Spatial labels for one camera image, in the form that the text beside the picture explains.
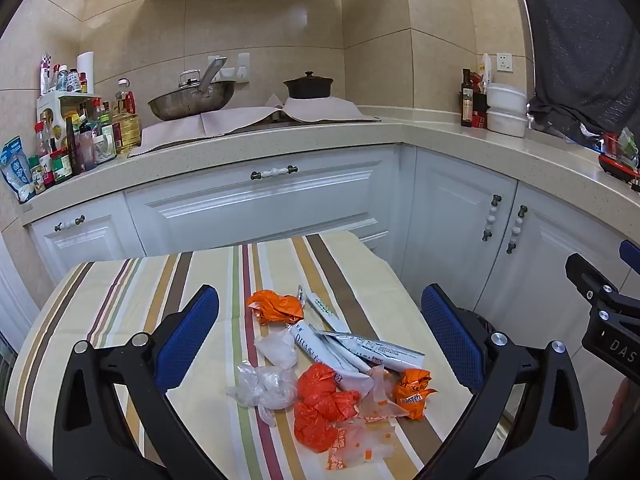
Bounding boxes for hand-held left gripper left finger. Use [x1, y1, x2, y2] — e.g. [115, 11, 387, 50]
[52, 284, 236, 480]

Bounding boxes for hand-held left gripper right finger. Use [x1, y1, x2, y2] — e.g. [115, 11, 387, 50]
[417, 283, 603, 480]

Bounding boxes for small orange snack wrapper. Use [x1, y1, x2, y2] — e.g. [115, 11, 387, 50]
[392, 368, 438, 421]

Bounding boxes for small clear plastic bag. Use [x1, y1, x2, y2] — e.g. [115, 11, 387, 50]
[254, 329, 299, 369]

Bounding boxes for large clear plastic bag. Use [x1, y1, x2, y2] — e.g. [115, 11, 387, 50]
[226, 360, 300, 427]

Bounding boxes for orange foil wrapper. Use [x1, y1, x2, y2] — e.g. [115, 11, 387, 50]
[246, 285, 307, 327]

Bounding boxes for clear wrapper with orange bits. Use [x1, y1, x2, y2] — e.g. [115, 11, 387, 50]
[357, 365, 412, 422]

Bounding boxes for long white packet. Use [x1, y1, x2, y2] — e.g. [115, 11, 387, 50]
[289, 324, 375, 397]

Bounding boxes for white sachet with green print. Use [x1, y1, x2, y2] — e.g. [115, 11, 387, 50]
[305, 291, 352, 334]

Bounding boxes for clear wrapper orange print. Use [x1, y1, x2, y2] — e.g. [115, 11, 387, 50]
[327, 417, 397, 472]

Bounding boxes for orange plastic bag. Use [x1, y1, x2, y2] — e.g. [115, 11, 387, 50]
[293, 363, 362, 454]

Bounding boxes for person's right hand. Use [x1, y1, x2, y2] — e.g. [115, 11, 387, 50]
[601, 377, 633, 437]

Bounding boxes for white cabinet door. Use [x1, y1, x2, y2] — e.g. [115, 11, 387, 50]
[474, 182, 637, 382]
[399, 147, 519, 307]
[29, 192, 147, 287]

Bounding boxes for striped tablecloth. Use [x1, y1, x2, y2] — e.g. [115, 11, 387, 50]
[5, 230, 482, 480]

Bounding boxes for red tray with items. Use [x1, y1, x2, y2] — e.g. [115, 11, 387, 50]
[598, 129, 640, 179]

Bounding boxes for white cabinet drawer front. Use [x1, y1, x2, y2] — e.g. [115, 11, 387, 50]
[124, 147, 404, 257]

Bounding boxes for red packages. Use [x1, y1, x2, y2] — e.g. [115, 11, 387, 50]
[472, 72, 494, 129]

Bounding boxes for dark grey cloth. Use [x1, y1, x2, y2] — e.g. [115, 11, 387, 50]
[514, 0, 640, 142]

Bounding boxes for dark olive oil bottle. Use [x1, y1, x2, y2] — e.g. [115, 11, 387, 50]
[460, 68, 475, 128]

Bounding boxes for group of condiment bottles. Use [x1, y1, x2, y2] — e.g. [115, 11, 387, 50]
[27, 52, 142, 196]

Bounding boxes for yellow cooking oil bottle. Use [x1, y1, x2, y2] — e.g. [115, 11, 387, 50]
[111, 78, 144, 155]

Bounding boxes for beige stove cover cloth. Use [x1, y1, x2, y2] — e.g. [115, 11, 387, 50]
[127, 94, 382, 159]

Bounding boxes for beige stone countertop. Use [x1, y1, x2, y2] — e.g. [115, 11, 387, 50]
[22, 105, 640, 227]

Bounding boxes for steel wok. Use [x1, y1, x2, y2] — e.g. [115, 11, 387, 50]
[147, 80, 237, 122]

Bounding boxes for blue and white bag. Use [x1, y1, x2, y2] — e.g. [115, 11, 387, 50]
[0, 135, 37, 205]

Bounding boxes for white condiment rack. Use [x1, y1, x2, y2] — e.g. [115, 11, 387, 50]
[36, 92, 109, 161]

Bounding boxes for black lidded pot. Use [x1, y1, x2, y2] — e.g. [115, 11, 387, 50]
[283, 71, 335, 100]

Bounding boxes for paper towel roll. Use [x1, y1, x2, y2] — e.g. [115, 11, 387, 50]
[76, 51, 96, 94]

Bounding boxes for cabinet door handle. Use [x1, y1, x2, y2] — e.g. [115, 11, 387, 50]
[506, 204, 530, 255]
[53, 214, 86, 233]
[482, 193, 502, 242]

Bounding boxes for drawer handle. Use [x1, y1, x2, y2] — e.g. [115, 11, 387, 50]
[250, 164, 300, 181]

